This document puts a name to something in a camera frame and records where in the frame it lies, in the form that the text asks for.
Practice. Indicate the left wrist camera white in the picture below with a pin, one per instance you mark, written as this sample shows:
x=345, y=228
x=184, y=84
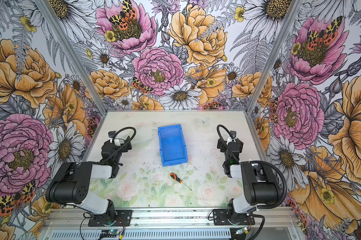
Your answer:
x=114, y=140

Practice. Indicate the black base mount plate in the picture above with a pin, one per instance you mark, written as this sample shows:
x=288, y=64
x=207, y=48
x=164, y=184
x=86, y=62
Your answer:
x=225, y=217
x=119, y=218

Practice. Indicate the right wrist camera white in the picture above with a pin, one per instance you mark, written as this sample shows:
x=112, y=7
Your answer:
x=231, y=138

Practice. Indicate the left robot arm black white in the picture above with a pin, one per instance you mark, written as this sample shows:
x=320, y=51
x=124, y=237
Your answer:
x=71, y=184

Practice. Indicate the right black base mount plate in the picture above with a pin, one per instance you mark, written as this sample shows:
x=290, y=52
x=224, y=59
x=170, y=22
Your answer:
x=225, y=217

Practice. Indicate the white vented cable duct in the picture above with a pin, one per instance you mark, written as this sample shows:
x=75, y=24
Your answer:
x=145, y=234

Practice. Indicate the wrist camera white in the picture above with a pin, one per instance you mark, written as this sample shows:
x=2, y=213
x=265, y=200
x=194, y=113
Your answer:
x=231, y=138
x=114, y=140

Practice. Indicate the blue plastic bin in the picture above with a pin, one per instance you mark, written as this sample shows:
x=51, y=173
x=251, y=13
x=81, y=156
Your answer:
x=173, y=149

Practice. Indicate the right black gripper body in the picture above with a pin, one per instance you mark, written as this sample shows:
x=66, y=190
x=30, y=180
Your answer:
x=232, y=144

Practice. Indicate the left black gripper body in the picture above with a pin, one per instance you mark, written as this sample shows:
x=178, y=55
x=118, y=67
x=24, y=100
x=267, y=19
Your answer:
x=124, y=144

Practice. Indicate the orange black handled screwdriver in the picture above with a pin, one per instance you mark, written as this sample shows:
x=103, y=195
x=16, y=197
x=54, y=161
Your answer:
x=177, y=179

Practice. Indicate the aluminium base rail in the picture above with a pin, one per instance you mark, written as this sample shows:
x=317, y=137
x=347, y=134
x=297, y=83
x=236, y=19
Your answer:
x=171, y=218

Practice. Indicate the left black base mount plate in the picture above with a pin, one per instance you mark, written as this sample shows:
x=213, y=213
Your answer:
x=119, y=218

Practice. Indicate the left green circuit board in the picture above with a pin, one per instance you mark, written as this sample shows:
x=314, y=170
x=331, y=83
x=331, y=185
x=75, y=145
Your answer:
x=110, y=233

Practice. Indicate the green circuit board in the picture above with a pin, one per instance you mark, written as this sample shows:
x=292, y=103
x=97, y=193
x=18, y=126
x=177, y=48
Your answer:
x=110, y=233
x=241, y=231

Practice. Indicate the right green circuit board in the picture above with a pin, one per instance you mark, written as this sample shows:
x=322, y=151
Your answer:
x=241, y=231

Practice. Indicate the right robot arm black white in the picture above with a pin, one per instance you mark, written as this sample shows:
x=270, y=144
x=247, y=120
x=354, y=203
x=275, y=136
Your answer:
x=263, y=185

